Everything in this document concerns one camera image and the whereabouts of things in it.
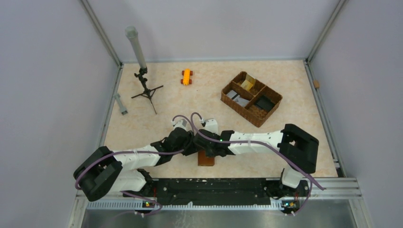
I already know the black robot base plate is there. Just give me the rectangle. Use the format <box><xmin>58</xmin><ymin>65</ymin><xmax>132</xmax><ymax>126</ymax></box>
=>
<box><xmin>124</xmin><ymin>178</ymin><xmax>308</xmax><ymax>206</ymax></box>

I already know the small wooden block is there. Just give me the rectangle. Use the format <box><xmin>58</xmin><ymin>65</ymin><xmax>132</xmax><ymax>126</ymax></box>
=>
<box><xmin>313</xmin><ymin>79</ymin><xmax>320</xmax><ymax>89</ymax></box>

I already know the aluminium frame rail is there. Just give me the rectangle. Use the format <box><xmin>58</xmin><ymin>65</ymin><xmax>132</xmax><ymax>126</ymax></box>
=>
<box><xmin>303</xmin><ymin>59</ymin><xmax>362</xmax><ymax>200</ymax></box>

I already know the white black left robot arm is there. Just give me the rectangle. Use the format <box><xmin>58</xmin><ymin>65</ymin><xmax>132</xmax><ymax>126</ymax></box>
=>
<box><xmin>73</xmin><ymin>127</ymin><xmax>197</xmax><ymax>201</ymax></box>

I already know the black tripod with grey tube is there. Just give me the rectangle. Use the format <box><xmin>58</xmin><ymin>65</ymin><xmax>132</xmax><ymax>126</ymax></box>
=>
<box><xmin>125</xmin><ymin>26</ymin><xmax>163</xmax><ymax>114</ymax></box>

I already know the black card in basket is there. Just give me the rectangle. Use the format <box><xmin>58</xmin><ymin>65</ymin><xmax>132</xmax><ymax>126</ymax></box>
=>
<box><xmin>254</xmin><ymin>95</ymin><xmax>275</xmax><ymax>112</ymax></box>

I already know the orange toy car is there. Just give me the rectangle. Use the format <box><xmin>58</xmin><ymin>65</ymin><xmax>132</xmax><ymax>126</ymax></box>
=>
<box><xmin>180</xmin><ymin>68</ymin><xmax>193</xmax><ymax>86</ymax></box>

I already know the brown leather card holder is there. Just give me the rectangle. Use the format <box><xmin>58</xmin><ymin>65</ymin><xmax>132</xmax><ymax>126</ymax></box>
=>
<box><xmin>198</xmin><ymin>150</ymin><xmax>215</xmax><ymax>167</ymax></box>

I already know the grey metal bracket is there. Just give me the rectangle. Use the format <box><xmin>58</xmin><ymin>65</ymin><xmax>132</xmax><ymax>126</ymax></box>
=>
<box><xmin>114</xmin><ymin>93</ymin><xmax>128</xmax><ymax>115</ymax></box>

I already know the woven wicker divided basket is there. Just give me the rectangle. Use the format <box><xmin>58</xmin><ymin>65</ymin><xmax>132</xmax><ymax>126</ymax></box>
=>
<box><xmin>221</xmin><ymin>71</ymin><xmax>283</xmax><ymax>127</ymax></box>

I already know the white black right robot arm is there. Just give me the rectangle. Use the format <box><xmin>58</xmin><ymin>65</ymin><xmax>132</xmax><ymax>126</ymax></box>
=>
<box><xmin>193</xmin><ymin>123</ymin><xmax>324</xmax><ymax>196</ymax></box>

